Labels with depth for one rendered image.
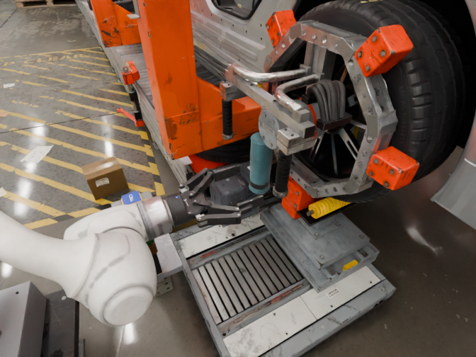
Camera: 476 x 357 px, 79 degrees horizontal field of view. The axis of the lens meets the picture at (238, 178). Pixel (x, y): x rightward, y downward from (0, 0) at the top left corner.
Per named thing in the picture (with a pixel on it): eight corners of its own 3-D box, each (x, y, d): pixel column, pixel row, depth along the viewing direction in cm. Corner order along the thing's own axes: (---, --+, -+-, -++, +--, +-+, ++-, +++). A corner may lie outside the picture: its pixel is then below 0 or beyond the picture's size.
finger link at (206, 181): (194, 207, 70) (189, 206, 70) (214, 180, 78) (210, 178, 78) (193, 196, 67) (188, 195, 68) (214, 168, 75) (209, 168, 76)
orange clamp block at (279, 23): (301, 34, 95) (292, 8, 95) (282, 37, 92) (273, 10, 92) (290, 45, 101) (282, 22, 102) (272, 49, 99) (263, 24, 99)
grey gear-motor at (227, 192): (289, 212, 167) (297, 165, 144) (224, 240, 152) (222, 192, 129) (271, 193, 179) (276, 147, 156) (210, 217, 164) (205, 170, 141)
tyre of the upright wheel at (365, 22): (309, 144, 150) (432, 217, 100) (270, 157, 141) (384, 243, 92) (321, -5, 113) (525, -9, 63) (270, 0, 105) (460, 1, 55)
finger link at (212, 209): (193, 197, 67) (191, 202, 66) (240, 205, 65) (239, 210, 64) (195, 209, 70) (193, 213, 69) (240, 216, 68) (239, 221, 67)
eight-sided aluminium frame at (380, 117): (358, 222, 97) (427, 54, 62) (343, 229, 95) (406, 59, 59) (270, 142, 133) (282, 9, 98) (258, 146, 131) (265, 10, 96)
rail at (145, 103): (202, 191, 168) (199, 161, 153) (188, 197, 164) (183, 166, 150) (120, 62, 333) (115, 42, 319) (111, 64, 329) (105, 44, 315)
